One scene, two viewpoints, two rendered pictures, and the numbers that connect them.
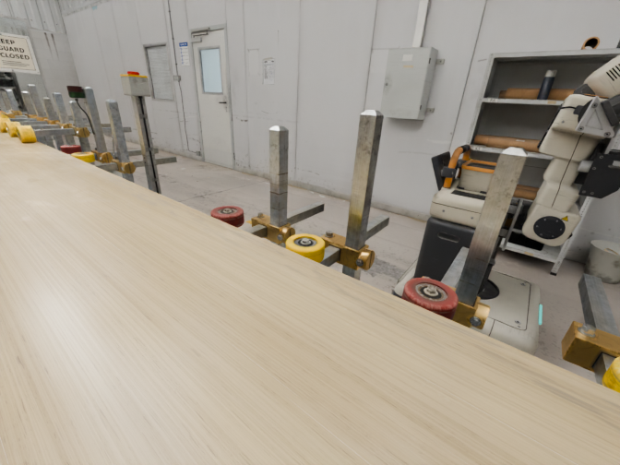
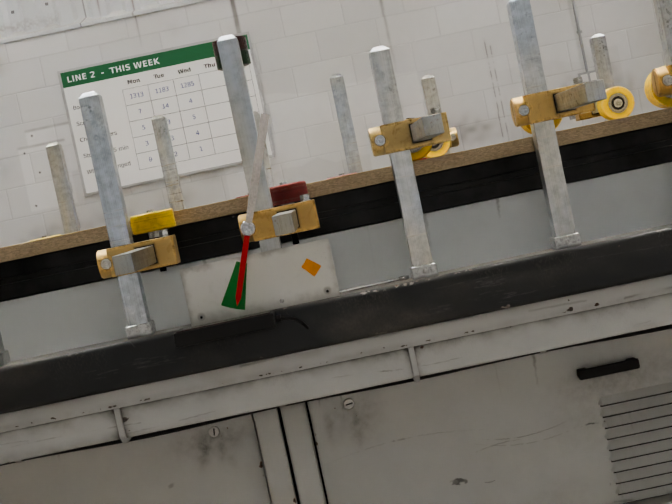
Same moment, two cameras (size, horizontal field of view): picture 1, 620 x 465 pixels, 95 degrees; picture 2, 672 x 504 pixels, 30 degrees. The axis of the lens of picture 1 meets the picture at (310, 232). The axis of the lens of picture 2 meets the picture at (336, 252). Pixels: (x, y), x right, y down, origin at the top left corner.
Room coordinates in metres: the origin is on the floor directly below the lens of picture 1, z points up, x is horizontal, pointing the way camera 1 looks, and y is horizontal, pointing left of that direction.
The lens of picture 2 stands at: (3.30, -0.09, 0.89)
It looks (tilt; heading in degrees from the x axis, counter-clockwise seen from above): 3 degrees down; 144
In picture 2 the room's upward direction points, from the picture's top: 12 degrees counter-clockwise
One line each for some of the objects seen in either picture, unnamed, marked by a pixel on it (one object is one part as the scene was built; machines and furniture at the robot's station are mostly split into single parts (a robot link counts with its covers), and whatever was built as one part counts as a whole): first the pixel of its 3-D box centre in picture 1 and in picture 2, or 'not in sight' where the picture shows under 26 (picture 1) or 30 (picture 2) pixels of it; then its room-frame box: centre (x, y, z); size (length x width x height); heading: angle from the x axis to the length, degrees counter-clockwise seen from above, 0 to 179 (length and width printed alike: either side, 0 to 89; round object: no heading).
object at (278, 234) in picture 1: (272, 229); not in sight; (0.77, 0.11, 0.81); 0.14 x 0.06 x 0.05; 54
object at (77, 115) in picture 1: (85, 147); (406, 184); (1.64, 1.30, 0.86); 0.04 x 0.04 x 0.48; 54
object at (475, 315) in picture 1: (448, 303); not in sight; (0.47, -0.29, 0.81); 0.14 x 0.06 x 0.05; 54
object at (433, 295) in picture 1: (423, 317); not in sight; (0.37, -0.19, 0.85); 0.08 x 0.08 x 0.11
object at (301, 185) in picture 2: (73, 156); (289, 213); (1.42, 1.20, 0.85); 0.08 x 0.08 x 0.11
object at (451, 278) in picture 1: (447, 289); not in sight; (0.53, -0.31, 0.80); 0.43 x 0.03 x 0.04; 144
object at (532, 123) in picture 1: (525, 165); not in sight; (2.39, -1.74, 0.78); 0.90 x 0.45 x 1.55; 54
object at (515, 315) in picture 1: (464, 301); not in sight; (1.35, -0.92, 0.16); 0.67 x 0.64 x 0.25; 54
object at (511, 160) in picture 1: (470, 278); not in sight; (0.46, -0.31, 0.88); 0.04 x 0.04 x 0.48; 54
